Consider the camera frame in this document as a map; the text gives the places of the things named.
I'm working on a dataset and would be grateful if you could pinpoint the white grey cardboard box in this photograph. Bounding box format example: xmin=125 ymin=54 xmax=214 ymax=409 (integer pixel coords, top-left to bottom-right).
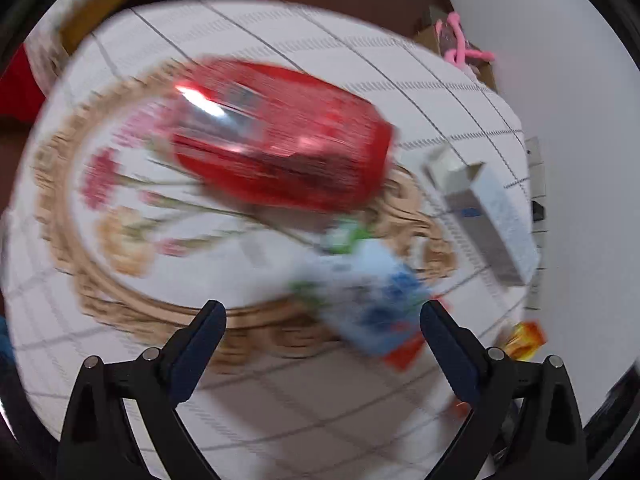
xmin=425 ymin=146 xmax=539 ymax=286

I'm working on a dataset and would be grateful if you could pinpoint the red cola can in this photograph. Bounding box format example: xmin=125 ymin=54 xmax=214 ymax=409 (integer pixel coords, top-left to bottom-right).
xmin=157 ymin=58 xmax=395 ymax=212

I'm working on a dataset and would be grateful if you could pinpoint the orange snack packet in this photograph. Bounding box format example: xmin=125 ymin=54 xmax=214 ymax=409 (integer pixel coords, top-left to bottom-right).
xmin=502 ymin=321 xmax=547 ymax=361

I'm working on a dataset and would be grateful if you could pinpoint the blue white milk carton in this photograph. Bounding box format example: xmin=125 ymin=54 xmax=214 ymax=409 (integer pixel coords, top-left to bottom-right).
xmin=291 ymin=217 xmax=432 ymax=372

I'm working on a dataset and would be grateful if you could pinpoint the red blanket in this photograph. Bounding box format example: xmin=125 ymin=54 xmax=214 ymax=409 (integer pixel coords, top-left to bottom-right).
xmin=0 ymin=44 xmax=46 ymax=124

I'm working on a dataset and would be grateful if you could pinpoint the pink plastic hanger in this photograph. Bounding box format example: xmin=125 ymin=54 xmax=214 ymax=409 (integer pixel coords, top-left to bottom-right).
xmin=434 ymin=12 xmax=496 ymax=68

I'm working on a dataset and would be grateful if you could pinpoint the brown cardboard box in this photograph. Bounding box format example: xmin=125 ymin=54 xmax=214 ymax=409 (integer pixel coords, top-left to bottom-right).
xmin=413 ymin=6 xmax=498 ymax=92

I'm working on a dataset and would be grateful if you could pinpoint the bed with patterned mattress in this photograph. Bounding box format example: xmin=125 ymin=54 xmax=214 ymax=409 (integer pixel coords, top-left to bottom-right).
xmin=24 ymin=0 xmax=127 ymax=94

